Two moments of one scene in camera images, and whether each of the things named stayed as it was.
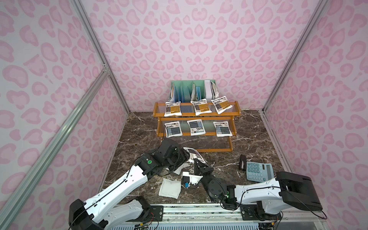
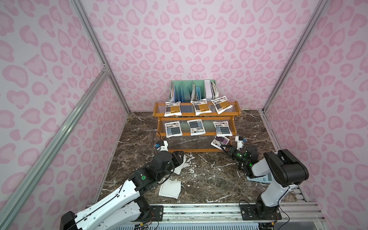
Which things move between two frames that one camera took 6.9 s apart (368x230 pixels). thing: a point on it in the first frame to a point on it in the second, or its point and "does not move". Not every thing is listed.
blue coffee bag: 196,127 does not move
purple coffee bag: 194,154 to 218,141
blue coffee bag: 173,129 does not move
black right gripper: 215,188 to 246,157
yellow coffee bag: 221,104 does not move
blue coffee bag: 222,129 does not move
